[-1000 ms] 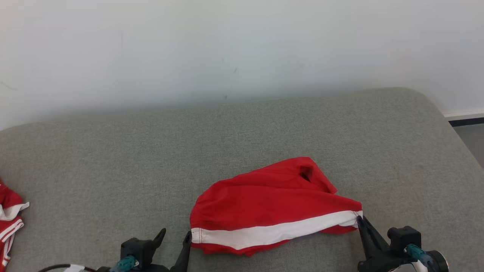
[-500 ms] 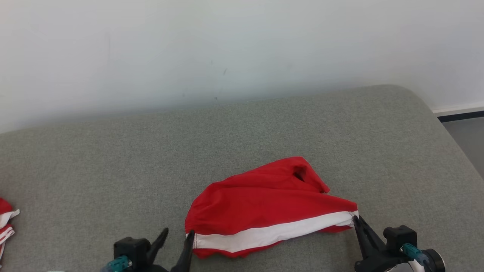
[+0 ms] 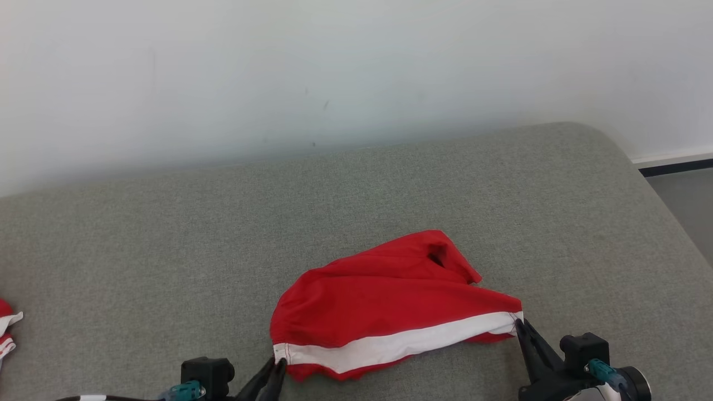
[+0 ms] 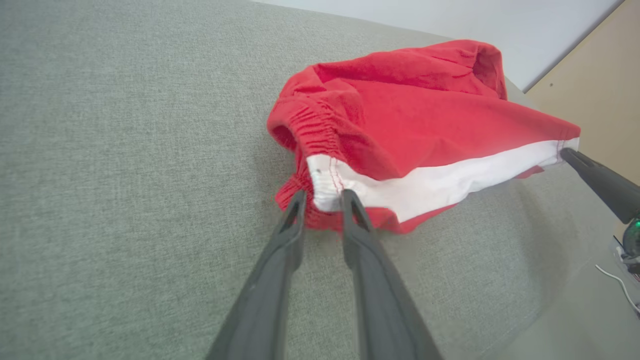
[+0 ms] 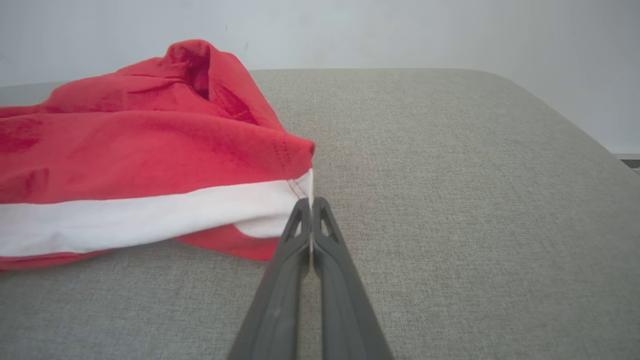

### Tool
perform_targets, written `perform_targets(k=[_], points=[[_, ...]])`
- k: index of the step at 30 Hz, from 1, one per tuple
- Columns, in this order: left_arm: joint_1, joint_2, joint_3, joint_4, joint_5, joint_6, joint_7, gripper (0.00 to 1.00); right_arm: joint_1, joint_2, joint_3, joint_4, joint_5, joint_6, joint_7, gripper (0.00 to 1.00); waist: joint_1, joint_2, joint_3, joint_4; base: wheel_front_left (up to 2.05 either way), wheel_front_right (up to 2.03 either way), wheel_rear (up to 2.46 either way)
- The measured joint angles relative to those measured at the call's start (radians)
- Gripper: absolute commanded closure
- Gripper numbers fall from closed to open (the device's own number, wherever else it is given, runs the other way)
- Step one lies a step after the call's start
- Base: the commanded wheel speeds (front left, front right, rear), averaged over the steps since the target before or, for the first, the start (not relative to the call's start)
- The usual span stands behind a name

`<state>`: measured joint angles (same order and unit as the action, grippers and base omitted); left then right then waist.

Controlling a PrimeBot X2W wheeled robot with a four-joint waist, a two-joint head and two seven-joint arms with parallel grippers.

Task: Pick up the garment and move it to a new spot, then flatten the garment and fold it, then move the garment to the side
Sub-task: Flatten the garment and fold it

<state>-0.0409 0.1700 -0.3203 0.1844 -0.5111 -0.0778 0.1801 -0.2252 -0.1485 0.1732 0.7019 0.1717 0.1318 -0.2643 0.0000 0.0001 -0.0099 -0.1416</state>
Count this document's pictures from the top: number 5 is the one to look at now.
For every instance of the grey fabric sofa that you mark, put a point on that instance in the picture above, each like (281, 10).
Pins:
(475, 225)

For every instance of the red garment broad white bands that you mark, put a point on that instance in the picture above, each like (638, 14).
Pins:
(150, 160)

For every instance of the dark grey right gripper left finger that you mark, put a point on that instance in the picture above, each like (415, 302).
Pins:
(275, 310)

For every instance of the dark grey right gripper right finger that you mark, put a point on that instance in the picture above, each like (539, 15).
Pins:
(345, 310)

